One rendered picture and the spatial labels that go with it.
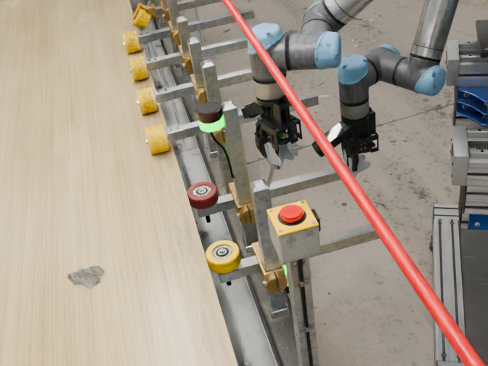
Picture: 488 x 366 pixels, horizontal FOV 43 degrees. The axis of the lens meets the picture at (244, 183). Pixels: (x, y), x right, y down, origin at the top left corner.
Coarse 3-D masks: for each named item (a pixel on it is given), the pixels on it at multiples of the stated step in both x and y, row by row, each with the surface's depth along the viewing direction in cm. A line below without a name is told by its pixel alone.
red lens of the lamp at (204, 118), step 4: (220, 108) 144; (216, 112) 143; (220, 112) 144; (200, 116) 144; (204, 116) 143; (208, 116) 143; (212, 116) 143; (216, 116) 144; (220, 116) 145; (200, 120) 145; (204, 120) 144; (208, 120) 144; (212, 120) 144; (216, 120) 144
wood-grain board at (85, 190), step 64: (0, 0) 314; (64, 0) 301; (128, 0) 289; (0, 64) 249; (64, 64) 241; (128, 64) 233; (0, 128) 207; (64, 128) 201; (128, 128) 195; (0, 192) 176; (64, 192) 172; (128, 192) 168; (0, 256) 154; (64, 256) 150; (128, 256) 147; (192, 256) 144; (0, 320) 136; (64, 320) 134; (128, 320) 131; (192, 320) 129
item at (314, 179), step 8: (328, 168) 171; (296, 176) 170; (304, 176) 170; (312, 176) 169; (320, 176) 169; (328, 176) 170; (336, 176) 170; (272, 184) 169; (280, 184) 168; (288, 184) 168; (296, 184) 168; (304, 184) 169; (312, 184) 170; (320, 184) 170; (272, 192) 168; (280, 192) 168; (288, 192) 169; (224, 200) 166; (232, 200) 166; (208, 208) 165; (216, 208) 166; (224, 208) 167; (200, 216) 166
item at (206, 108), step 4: (204, 104) 147; (208, 104) 146; (212, 104) 146; (216, 104) 146; (200, 108) 145; (204, 108) 145; (208, 108) 145; (212, 108) 145; (216, 108) 144; (200, 112) 144; (204, 112) 144; (208, 112) 143; (212, 112) 143; (224, 124) 148; (224, 128) 147; (224, 132) 149; (212, 136) 149; (216, 140) 151; (220, 144) 151; (224, 148) 152; (224, 152) 153; (228, 156) 154; (228, 160) 154; (232, 176) 157
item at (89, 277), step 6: (78, 270) 144; (84, 270) 143; (90, 270) 144; (96, 270) 144; (102, 270) 144; (72, 276) 143; (78, 276) 144; (84, 276) 143; (90, 276) 141; (96, 276) 143; (72, 282) 142; (78, 282) 142; (84, 282) 141; (90, 282) 141; (96, 282) 141
